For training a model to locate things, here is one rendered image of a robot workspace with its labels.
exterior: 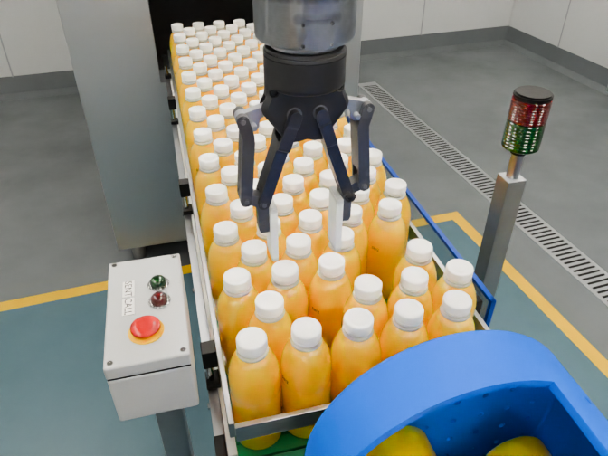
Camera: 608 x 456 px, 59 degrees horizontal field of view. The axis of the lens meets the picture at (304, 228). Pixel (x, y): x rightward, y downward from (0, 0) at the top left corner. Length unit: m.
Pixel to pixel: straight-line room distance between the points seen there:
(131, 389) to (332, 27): 0.48
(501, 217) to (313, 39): 0.69
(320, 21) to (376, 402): 0.32
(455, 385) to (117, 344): 0.41
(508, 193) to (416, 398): 0.63
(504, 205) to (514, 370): 0.59
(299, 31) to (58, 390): 1.88
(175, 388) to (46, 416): 1.44
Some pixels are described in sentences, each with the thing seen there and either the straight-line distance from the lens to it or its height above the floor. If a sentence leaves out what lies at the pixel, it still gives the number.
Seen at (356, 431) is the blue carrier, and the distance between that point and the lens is 0.49.
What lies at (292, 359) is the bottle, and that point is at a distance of 0.71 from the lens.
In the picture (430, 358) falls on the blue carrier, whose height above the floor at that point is 1.23.
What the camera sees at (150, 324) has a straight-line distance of 0.70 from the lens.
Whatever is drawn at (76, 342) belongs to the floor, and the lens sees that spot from 2.34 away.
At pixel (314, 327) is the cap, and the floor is 1.09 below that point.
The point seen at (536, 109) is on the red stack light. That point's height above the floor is 1.24.
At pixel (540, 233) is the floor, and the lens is 2.95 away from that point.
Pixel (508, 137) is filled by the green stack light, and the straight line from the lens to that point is 1.00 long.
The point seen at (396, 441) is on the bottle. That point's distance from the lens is 0.55.
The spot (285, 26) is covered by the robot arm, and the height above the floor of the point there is 1.47.
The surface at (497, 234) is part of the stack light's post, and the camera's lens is 1.09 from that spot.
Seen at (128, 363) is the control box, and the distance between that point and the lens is 0.68.
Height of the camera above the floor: 1.59
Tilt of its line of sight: 35 degrees down
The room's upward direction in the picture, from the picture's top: straight up
